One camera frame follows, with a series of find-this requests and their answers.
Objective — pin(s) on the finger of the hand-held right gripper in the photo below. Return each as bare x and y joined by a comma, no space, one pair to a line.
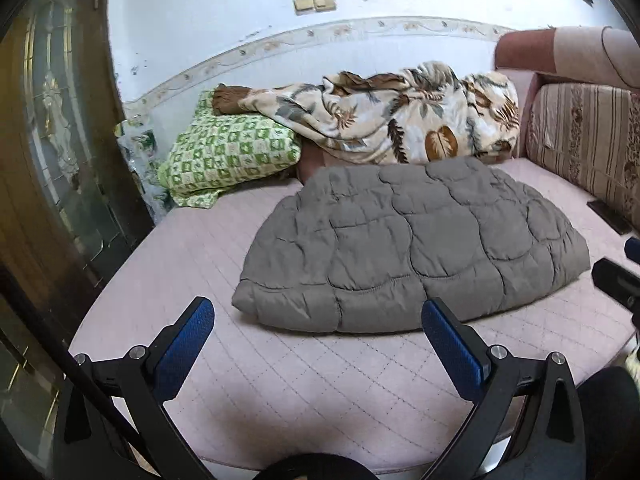
633,250
616,282

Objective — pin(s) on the striped floral sofa cushion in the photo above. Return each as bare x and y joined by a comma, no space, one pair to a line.
585,140

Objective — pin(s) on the beige wall switch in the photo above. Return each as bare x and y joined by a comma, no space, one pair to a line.
303,5
324,2

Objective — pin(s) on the printed plastic bag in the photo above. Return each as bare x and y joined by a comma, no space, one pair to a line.
142,170

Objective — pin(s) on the person's left leg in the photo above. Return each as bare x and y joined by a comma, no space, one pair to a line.
312,467

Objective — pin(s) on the brown cloth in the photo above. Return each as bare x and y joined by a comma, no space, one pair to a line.
232,100

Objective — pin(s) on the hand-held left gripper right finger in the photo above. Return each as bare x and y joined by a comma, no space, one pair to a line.
452,345

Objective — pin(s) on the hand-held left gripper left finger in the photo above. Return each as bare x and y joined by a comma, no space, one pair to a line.
186,340

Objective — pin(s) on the grey-brown quilted hooded jacket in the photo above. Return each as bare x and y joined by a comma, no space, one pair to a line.
410,245

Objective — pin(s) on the green checkered pillow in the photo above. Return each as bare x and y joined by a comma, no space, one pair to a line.
230,155

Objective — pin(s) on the leaf print blanket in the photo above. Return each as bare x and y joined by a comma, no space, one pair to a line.
400,115

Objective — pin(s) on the person's right leg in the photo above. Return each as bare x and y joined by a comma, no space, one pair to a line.
607,405

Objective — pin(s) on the wooden door with stained glass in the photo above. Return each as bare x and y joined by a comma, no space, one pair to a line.
50,150

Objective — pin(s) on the black phone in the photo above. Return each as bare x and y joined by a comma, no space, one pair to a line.
610,217

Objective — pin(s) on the person's leg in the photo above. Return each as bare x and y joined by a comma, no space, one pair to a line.
607,405
312,467

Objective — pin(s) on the pink upholstered sofa backrest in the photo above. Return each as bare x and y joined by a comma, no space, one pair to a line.
575,50

